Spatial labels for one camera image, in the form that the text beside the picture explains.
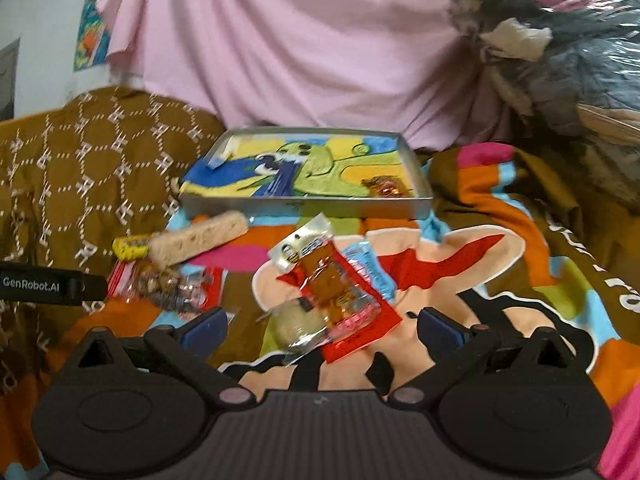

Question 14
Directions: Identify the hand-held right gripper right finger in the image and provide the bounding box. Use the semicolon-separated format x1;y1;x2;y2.
390;307;583;411

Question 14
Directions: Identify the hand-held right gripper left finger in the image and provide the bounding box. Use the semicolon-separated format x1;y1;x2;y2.
65;307;253;411

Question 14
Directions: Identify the red nut snack packet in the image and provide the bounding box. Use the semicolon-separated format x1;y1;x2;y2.
106;259;236;323

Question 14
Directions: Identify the light blue snack packet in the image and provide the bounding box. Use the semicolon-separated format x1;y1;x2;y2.
345;241;401;306

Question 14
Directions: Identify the round cookie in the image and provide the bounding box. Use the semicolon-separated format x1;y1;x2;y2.
257;297;333;365

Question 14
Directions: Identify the rice cracker bar clear wrapper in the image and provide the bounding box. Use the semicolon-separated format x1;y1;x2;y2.
149;210;249;267

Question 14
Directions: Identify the red packet with brown snack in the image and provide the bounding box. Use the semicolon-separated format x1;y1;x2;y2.
269;213;403;362

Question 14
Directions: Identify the grey tray with cartoon print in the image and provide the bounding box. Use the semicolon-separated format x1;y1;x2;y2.
178;127;433;221

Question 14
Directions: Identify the colourful printed blanket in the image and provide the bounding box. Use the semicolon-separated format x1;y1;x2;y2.
0;142;640;480

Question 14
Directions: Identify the yellow snack packet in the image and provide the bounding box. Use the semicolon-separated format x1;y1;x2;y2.
112;232;153;262

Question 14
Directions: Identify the brown patterned blanket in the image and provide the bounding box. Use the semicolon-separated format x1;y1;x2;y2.
0;87;226;461

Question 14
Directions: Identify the orange wrapped candy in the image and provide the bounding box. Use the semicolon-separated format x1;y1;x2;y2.
362;175;408;198

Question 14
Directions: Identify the plastic bag of clothes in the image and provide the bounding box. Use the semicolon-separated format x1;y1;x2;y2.
447;0;640;211

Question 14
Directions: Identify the pink cloth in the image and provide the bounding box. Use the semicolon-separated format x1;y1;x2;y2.
97;0;506;153

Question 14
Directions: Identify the grey picture frame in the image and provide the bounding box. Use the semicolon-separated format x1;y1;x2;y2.
0;39;22;122

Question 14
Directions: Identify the colourful wall poster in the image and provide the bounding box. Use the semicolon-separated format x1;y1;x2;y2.
74;0;121;72

